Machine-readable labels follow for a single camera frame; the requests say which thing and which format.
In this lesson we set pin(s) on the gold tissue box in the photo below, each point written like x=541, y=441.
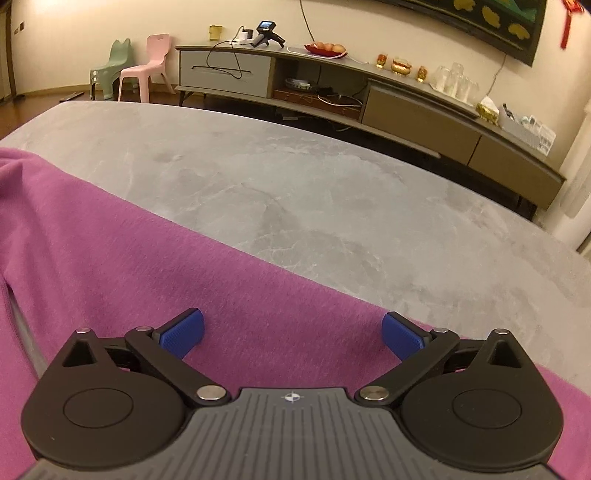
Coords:
x=488, y=111

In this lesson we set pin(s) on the red fruit plate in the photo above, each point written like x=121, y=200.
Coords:
x=323, y=52

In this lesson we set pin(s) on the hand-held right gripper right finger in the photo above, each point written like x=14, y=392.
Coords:
x=402, y=336

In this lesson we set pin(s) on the long grey TV cabinet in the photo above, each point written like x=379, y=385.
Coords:
x=415, y=110

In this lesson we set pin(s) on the purple sweater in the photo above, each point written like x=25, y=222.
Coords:
x=138, y=258

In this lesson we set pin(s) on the cluster of glass cups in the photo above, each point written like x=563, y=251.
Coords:
x=455, y=83

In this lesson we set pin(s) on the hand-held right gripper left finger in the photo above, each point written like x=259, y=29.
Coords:
x=182, y=334

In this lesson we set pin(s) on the room door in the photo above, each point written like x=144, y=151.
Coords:
x=4, y=50

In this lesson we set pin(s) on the dark framed wall painting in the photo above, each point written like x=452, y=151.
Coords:
x=498, y=23

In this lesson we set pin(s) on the green plastic chair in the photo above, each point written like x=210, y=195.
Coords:
x=113, y=74

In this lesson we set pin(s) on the small gold ornament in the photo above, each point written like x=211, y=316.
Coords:
x=382, y=61
x=422, y=74

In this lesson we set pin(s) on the wide gold ornament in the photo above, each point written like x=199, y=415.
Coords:
x=401, y=67

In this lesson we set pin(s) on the red hanging ornament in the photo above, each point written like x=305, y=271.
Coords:
x=570, y=18

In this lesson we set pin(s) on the dark flat object on floor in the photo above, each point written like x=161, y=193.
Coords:
x=71, y=96

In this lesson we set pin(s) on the round silver dish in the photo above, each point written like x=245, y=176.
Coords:
x=299, y=84

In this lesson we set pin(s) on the grey storage basket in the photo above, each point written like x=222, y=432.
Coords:
x=526, y=131

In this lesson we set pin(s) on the white flat tray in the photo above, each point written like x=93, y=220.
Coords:
x=355, y=59

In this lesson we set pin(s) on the yellow cup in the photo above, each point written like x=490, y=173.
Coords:
x=215, y=33

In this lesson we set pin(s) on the white charger block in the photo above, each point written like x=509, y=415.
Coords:
x=240, y=38

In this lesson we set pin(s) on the pink plastic chair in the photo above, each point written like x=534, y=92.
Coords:
x=147, y=69

